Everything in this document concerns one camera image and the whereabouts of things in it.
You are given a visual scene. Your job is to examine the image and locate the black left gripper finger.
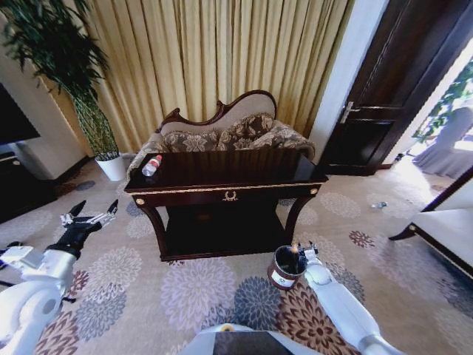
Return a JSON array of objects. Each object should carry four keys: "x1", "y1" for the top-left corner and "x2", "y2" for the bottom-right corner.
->
[
  {"x1": 59, "y1": 200, "x2": 88, "y2": 227},
  {"x1": 87, "y1": 198, "x2": 120, "y2": 233}
]

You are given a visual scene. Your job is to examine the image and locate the round brown trash bin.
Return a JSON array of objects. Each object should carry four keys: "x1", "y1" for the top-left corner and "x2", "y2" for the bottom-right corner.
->
[{"x1": 267, "y1": 243, "x2": 308, "y2": 291}]

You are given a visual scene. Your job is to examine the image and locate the white plant pot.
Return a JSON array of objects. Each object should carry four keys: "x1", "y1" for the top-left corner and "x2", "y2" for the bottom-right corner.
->
[{"x1": 93, "y1": 150, "x2": 128, "y2": 183}]

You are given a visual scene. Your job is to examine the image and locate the dark television cabinet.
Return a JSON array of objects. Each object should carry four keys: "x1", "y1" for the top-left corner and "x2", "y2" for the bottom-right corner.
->
[{"x1": 0, "y1": 154, "x2": 59, "y2": 225}]

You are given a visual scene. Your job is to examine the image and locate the clear plastic bottle red cap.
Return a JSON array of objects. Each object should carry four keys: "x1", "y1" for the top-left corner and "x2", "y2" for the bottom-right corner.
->
[{"x1": 141, "y1": 155, "x2": 163, "y2": 178}]

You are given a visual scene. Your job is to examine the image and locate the dark wooden console table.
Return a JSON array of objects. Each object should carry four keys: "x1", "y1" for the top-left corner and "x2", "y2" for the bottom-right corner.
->
[{"x1": 123, "y1": 149, "x2": 329, "y2": 263}]

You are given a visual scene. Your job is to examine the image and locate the white robot front shell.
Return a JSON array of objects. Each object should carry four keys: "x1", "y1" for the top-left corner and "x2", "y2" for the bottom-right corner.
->
[{"x1": 188, "y1": 322, "x2": 361, "y2": 355}]

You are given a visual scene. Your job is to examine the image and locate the black flat television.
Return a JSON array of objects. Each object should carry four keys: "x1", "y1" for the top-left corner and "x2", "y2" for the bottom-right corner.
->
[{"x1": 0, "y1": 82, "x2": 41, "y2": 146}]

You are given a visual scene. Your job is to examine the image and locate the small floral brown cushion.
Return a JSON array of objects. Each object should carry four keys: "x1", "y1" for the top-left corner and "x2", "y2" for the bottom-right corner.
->
[{"x1": 163, "y1": 129, "x2": 220, "y2": 154}]

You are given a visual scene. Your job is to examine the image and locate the large floral brown cushion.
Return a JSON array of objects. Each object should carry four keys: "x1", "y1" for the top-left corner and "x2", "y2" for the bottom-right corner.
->
[{"x1": 217, "y1": 114, "x2": 276, "y2": 152}]

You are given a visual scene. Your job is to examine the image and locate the carved beige chaise sofa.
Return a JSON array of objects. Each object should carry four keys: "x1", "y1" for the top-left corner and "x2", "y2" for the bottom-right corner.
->
[{"x1": 127, "y1": 89, "x2": 317, "y2": 178}]

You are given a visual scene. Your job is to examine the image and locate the tall green potted plant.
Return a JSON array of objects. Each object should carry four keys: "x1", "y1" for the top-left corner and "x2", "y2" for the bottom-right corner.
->
[{"x1": 0, "y1": 0, "x2": 121, "y2": 162}]

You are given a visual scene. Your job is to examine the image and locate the dark wooden door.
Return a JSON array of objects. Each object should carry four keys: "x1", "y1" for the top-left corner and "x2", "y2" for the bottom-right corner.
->
[{"x1": 316, "y1": 0, "x2": 473, "y2": 178}]

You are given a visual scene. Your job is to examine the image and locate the grey covered chair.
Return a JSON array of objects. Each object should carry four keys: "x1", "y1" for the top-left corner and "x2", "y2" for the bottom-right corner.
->
[{"x1": 411, "y1": 106, "x2": 473, "y2": 179}]

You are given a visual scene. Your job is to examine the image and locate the golden pleated curtain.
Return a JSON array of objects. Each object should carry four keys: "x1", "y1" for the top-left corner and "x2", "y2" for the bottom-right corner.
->
[{"x1": 75, "y1": 0, "x2": 358, "y2": 157}]

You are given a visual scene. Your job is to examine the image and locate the green outdoor shrub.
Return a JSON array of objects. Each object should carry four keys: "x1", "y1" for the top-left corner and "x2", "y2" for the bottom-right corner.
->
[{"x1": 412, "y1": 61, "x2": 473, "y2": 146}]

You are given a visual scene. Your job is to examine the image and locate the white armchair dark frame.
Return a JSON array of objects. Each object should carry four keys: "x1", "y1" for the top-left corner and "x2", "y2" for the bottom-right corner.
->
[{"x1": 387, "y1": 166, "x2": 473, "y2": 283}]

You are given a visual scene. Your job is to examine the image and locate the silver door handle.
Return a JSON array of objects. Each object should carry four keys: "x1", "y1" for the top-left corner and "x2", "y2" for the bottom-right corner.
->
[{"x1": 341, "y1": 101, "x2": 361, "y2": 124}]

